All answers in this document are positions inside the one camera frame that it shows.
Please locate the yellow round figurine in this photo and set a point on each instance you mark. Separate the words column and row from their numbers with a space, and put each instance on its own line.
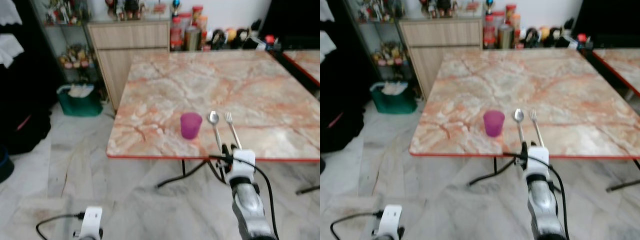
column 545, row 33
column 231, row 35

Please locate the purple plastic cup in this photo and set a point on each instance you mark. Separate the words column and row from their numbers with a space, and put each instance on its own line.
column 191, row 126
column 494, row 124

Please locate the steel fork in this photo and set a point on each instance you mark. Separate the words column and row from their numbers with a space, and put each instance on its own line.
column 229, row 118
column 533, row 115

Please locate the green plastic basket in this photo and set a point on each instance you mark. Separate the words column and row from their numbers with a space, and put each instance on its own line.
column 80, row 105
column 392, row 102

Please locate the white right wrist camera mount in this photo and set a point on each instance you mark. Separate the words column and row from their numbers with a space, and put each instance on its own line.
column 243, row 165
column 538, row 162

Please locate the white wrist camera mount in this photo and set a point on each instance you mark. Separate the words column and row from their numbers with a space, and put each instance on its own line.
column 243, row 165
column 92, row 220
column 390, row 217
column 538, row 162

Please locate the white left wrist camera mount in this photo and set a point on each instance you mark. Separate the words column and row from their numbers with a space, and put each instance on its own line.
column 92, row 220
column 390, row 217

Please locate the large black fabric object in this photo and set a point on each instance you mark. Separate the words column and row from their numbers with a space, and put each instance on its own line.
column 340, row 115
column 25, row 110

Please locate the black metal table leg frame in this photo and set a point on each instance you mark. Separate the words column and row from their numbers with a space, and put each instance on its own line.
column 495, row 166
column 183, row 167

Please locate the blue globe trophy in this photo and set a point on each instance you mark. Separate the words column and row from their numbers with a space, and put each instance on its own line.
column 490, row 5
column 175, row 6

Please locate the glass display cabinet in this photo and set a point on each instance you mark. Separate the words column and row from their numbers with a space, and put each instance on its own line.
column 75, row 55
column 390, row 52

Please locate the light wooden cabinet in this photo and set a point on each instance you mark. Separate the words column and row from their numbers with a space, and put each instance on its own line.
column 130, row 45
column 440, row 42

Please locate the red-lidded plastic jar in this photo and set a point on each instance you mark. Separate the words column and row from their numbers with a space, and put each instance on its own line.
column 197, row 15
column 203, row 30
column 516, row 27
column 176, row 35
column 510, row 13
column 489, row 32

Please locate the steel spoon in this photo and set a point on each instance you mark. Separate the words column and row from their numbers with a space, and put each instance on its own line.
column 518, row 115
column 213, row 117

